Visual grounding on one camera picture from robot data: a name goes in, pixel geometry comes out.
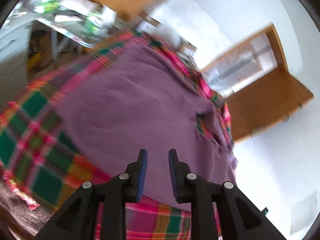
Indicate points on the wooden door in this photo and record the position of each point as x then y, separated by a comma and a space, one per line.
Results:
265, 98

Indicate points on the white open cardboard box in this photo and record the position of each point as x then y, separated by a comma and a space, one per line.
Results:
147, 24

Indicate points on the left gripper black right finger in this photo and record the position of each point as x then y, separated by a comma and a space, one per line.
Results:
218, 210

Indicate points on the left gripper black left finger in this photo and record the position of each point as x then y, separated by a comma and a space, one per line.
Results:
77, 217

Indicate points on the green wet wipes pack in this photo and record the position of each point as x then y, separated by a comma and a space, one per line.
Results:
46, 6

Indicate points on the white drawer cabinet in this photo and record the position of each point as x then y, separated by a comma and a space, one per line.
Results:
14, 57

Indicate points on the black vertical pole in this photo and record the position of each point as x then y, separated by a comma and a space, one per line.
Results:
239, 65

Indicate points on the pink green plaid bedsheet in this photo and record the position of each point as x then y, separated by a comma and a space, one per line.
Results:
40, 166

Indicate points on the folding table with printed top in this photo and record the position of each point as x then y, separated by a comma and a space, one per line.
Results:
67, 24

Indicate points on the green white tissue box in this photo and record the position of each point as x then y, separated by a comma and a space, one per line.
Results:
100, 20

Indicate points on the purple fleece pants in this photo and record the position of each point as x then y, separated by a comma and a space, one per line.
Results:
141, 102

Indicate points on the brown cardboard box with label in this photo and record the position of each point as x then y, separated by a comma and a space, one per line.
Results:
186, 48

